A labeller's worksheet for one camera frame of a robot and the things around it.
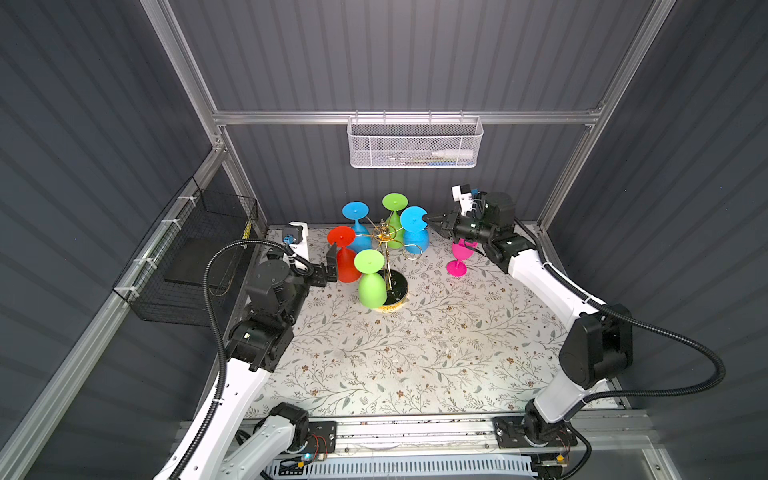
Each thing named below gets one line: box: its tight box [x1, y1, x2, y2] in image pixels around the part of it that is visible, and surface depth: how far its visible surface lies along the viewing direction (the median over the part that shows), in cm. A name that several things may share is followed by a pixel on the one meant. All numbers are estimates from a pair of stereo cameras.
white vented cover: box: [271, 461, 538, 478], surface depth 72 cm
